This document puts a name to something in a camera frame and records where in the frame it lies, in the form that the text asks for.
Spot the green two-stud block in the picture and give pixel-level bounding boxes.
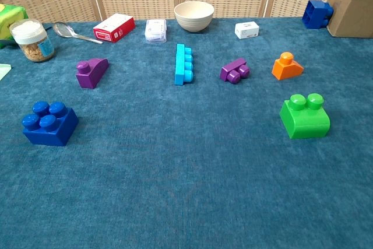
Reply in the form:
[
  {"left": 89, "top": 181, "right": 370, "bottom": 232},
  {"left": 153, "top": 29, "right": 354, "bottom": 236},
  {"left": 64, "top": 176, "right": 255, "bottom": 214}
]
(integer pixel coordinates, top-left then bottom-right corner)
[{"left": 280, "top": 93, "right": 331, "bottom": 140}]

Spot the dark blue four-stud block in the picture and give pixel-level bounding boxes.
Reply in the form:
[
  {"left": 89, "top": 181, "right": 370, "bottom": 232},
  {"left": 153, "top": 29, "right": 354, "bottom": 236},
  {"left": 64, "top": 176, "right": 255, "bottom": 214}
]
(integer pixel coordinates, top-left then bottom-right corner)
[
  {"left": 22, "top": 101, "right": 79, "bottom": 147},
  {"left": 302, "top": 0, "right": 335, "bottom": 30}
]

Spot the light blue long block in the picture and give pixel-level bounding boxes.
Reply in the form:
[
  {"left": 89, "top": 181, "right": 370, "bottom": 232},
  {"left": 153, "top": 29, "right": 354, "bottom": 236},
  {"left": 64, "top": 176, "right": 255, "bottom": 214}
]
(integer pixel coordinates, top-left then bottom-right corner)
[{"left": 174, "top": 43, "right": 194, "bottom": 86}]

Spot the small purple two-stud block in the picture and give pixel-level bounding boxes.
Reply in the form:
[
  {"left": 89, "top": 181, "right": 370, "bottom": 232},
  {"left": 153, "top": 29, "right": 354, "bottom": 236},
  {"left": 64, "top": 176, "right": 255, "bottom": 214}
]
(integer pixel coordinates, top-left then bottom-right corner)
[{"left": 220, "top": 58, "right": 251, "bottom": 85}]

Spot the purple curved one-stud block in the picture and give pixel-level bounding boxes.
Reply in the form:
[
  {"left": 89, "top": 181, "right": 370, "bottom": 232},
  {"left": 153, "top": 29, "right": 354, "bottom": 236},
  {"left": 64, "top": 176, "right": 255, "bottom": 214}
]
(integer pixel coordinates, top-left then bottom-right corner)
[{"left": 75, "top": 58, "right": 110, "bottom": 89}]

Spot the orange one-stud block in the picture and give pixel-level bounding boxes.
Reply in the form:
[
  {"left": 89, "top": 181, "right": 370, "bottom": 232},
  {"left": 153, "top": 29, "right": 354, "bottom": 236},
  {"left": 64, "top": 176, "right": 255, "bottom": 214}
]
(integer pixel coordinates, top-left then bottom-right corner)
[{"left": 272, "top": 52, "right": 304, "bottom": 81}]

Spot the teal table cloth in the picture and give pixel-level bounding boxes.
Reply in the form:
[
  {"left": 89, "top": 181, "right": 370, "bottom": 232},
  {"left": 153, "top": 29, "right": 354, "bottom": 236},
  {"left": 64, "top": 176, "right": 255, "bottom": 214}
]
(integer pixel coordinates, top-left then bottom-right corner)
[{"left": 0, "top": 17, "right": 373, "bottom": 249}]

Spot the clear plastic card case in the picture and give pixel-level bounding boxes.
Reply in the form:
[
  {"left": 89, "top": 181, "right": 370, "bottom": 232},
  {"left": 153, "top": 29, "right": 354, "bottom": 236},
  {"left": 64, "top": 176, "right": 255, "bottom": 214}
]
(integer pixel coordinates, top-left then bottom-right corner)
[{"left": 145, "top": 19, "right": 168, "bottom": 44}]

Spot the beige bowl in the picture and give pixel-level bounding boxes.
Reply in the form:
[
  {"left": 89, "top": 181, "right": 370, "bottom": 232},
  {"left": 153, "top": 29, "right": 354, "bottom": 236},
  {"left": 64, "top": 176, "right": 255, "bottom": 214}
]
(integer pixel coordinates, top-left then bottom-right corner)
[{"left": 174, "top": 1, "right": 215, "bottom": 33}]

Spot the small white box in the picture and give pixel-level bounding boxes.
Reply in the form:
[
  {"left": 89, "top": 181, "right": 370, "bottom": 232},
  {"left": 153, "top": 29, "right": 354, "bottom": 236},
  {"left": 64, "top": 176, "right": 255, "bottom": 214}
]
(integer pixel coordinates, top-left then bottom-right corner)
[{"left": 234, "top": 21, "right": 260, "bottom": 40}]

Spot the red and white box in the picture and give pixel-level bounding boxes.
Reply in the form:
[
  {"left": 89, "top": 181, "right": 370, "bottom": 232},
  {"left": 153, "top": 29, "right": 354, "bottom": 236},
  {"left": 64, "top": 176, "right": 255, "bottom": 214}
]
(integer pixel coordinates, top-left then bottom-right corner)
[{"left": 93, "top": 13, "right": 136, "bottom": 43}]

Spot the metal spoon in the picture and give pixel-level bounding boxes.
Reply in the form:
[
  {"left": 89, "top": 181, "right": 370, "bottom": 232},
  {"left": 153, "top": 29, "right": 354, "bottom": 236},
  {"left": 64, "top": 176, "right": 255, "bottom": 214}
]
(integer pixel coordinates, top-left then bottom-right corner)
[{"left": 52, "top": 21, "right": 103, "bottom": 45}]

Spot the glass jar with white lid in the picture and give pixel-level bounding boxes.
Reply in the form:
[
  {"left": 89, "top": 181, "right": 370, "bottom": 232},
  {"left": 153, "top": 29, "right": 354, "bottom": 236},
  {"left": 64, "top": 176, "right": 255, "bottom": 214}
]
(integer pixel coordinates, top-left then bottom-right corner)
[{"left": 9, "top": 18, "right": 55, "bottom": 62}]

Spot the mint green dustpan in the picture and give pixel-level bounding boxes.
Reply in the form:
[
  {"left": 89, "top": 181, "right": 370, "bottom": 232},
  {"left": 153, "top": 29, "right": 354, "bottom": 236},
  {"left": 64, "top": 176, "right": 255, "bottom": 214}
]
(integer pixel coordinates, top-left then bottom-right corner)
[{"left": 0, "top": 64, "right": 12, "bottom": 81}]

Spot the brown cardboard box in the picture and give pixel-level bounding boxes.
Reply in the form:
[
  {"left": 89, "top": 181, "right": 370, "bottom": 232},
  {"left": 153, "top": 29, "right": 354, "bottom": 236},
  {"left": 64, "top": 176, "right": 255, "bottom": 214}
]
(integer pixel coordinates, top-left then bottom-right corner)
[{"left": 326, "top": 0, "right": 373, "bottom": 37}]

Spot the green tissue pack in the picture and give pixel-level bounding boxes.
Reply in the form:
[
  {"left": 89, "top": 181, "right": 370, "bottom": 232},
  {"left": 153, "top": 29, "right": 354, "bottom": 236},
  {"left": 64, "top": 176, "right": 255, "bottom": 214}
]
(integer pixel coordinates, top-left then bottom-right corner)
[{"left": 0, "top": 3, "right": 29, "bottom": 48}]

